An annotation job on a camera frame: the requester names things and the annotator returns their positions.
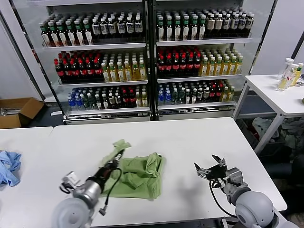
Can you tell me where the green cap red tea bottle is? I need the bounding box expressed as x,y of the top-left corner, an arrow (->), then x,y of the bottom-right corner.
48,21 -> 59,47
157,16 -> 166,41
182,15 -> 191,41
83,19 -> 93,45
57,20 -> 67,47
165,16 -> 174,41
74,19 -> 85,46
40,21 -> 50,47
199,15 -> 207,40
191,15 -> 200,40
174,15 -> 182,41
66,20 -> 76,46

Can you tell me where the pale green cloth pile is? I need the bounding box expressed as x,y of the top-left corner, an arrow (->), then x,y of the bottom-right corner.
280,118 -> 304,150

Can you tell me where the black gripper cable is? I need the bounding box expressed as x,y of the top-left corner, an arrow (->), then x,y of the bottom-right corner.
208,178 -> 238,218
99,166 -> 123,216

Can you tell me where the grey metal parts bundle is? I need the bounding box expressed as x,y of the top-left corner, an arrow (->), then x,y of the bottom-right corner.
0,107 -> 21,116

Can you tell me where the pale whitish cloth pile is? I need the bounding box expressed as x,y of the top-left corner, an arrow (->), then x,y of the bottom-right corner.
251,117 -> 280,141

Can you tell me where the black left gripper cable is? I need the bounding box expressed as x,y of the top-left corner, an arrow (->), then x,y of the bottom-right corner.
99,166 -> 123,216

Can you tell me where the brown cardboard box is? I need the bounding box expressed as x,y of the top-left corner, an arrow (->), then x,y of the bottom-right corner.
0,96 -> 45,129

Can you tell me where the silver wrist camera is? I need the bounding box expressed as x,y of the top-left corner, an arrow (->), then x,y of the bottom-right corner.
225,167 -> 244,187
62,172 -> 80,188

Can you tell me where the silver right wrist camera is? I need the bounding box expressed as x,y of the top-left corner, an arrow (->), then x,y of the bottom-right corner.
225,167 -> 244,187

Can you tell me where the light green shirt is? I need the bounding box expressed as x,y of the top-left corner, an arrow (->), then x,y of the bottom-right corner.
98,139 -> 166,202

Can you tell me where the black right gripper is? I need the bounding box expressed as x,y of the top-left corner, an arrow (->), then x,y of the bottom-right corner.
194,154 -> 228,181

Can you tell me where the open beverage display cabinet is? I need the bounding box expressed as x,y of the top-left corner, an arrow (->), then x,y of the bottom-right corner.
10,0 -> 277,125

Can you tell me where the red cap cola bottle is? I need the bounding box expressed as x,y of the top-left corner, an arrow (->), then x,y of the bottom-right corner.
62,59 -> 72,81
180,54 -> 188,76
85,59 -> 95,81
94,58 -> 103,80
165,54 -> 173,76
54,58 -> 64,82
78,59 -> 87,81
172,54 -> 181,76
70,59 -> 79,81
187,53 -> 196,76
157,54 -> 166,76
194,53 -> 202,75

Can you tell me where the clear bottle red label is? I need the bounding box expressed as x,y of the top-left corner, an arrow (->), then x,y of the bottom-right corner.
276,57 -> 295,92

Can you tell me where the dark drink bottle blue label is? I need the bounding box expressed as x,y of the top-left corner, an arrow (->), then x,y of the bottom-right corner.
238,13 -> 247,38
99,18 -> 109,39
134,16 -> 143,38
223,14 -> 231,38
125,16 -> 135,38
92,18 -> 101,40
107,17 -> 117,39
116,17 -> 126,38
246,13 -> 255,38
230,13 -> 239,38

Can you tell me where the dark drink bottle beige label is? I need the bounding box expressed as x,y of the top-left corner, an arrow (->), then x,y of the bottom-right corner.
207,14 -> 216,38
215,14 -> 224,38

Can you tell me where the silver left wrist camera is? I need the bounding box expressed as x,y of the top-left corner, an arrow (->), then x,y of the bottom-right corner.
62,172 -> 80,188

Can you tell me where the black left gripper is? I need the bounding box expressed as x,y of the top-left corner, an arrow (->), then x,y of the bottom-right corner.
96,148 -> 126,182

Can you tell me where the white side table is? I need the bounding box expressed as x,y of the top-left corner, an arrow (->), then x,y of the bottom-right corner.
232,74 -> 304,155

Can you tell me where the light blue crumpled cloth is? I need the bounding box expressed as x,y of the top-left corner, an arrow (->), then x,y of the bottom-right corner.
0,149 -> 22,187

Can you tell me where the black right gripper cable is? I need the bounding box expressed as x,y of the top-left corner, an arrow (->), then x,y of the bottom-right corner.
208,178 -> 238,218

